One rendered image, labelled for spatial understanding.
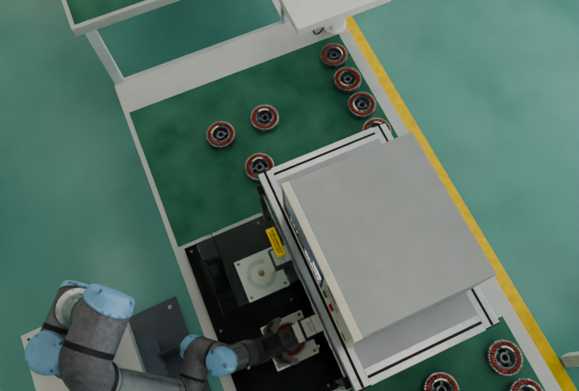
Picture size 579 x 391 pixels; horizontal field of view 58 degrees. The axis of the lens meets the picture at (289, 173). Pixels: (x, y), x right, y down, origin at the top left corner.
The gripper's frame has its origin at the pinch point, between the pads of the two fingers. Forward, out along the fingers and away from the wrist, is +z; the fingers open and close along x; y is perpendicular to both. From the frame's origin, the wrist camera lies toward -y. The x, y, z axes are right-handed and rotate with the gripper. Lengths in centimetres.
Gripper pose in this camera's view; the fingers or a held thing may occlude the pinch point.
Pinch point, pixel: (291, 338)
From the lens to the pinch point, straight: 176.9
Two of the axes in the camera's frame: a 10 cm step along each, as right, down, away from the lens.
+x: 4.0, 8.4, -3.6
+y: -7.4, 5.3, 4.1
